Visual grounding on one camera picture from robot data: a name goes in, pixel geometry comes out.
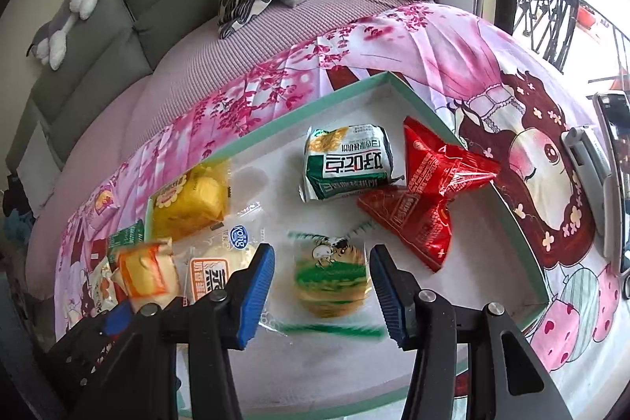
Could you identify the round cake clear packet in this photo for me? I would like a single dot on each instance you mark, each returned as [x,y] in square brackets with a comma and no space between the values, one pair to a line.
[330,282]

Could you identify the yellow cake packet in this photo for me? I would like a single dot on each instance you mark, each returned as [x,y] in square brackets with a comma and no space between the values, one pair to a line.
[189,201]

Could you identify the teal shallow cardboard box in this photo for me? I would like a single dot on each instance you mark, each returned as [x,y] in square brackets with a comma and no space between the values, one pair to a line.
[467,272]

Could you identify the cream bun clear packet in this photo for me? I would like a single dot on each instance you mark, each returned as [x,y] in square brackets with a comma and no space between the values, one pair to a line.
[211,262]

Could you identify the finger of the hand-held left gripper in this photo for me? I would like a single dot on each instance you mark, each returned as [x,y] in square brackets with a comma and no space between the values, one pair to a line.
[83,351]
[117,319]

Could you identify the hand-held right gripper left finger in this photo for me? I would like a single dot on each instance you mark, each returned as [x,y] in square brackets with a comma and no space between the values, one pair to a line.
[256,297]

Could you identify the white green snack packet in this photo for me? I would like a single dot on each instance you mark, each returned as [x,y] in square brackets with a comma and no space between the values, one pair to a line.
[344,164]

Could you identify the grey sofa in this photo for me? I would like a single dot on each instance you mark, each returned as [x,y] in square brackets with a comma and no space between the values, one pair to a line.
[162,2]

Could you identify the red snack packet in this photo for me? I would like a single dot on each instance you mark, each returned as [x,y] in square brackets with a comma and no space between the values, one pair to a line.
[433,169]
[418,228]

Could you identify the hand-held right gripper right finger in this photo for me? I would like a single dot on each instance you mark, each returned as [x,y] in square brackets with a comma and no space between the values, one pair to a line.
[389,297]

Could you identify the pink printed blanket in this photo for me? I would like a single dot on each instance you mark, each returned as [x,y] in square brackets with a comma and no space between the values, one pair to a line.
[443,36]

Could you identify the white cushion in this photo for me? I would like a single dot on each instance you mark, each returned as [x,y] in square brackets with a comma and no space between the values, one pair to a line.
[39,164]

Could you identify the pink bed sheet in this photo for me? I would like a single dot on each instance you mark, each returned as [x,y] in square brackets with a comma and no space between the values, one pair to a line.
[197,70]

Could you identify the orange snack packet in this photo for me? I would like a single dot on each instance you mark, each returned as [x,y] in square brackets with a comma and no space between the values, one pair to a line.
[145,275]

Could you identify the dark cloth pile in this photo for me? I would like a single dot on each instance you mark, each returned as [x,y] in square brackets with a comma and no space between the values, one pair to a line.
[17,208]

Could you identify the dark green snack packet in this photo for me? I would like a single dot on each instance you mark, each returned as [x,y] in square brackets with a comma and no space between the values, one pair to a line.
[125,237]

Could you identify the grey white plush toy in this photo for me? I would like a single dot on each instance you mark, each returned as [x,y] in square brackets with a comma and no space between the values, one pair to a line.
[74,11]

